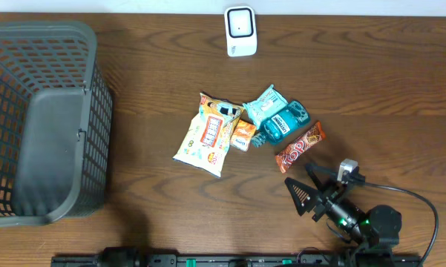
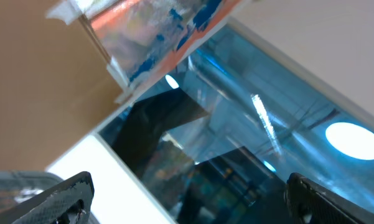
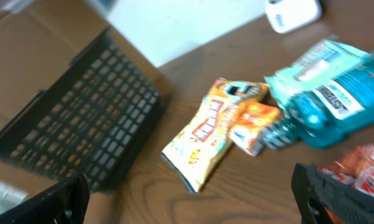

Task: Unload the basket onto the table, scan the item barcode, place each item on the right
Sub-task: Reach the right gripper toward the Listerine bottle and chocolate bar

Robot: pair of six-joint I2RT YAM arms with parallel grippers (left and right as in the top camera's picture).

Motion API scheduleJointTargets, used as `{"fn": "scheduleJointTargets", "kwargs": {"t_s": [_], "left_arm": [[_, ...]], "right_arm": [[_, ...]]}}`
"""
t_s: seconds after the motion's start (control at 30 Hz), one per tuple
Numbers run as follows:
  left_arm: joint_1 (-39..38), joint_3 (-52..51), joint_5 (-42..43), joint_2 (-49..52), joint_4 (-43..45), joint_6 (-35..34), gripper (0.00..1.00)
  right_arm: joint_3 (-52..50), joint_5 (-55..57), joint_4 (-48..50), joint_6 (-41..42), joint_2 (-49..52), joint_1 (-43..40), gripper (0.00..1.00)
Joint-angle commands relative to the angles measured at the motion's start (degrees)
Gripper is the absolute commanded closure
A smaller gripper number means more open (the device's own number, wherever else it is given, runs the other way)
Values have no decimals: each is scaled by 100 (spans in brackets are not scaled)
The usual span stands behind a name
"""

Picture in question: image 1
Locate grey plastic shopping basket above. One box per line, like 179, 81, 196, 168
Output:
0, 22, 113, 227

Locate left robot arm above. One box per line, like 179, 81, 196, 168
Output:
97, 247, 141, 267

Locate red Top chocolate bar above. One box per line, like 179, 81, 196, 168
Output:
275, 121, 326, 174

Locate yellow snack bag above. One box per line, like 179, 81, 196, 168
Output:
173, 93, 245, 177

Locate white barcode scanner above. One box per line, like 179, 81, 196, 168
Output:
223, 6, 258, 57

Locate small orange snack packet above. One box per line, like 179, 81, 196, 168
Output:
230, 120, 257, 151

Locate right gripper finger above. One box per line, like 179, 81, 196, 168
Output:
284, 177, 321, 216
305, 163, 338, 191

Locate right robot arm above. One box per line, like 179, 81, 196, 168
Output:
284, 159, 402, 266

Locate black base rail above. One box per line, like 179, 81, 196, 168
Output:
50, 253, 424, 267

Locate light teal wipes packet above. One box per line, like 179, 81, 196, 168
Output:
243, 85, 288, 130

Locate teal Listerine mouthwash bottle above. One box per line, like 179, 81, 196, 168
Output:
251, 100, 310, 148

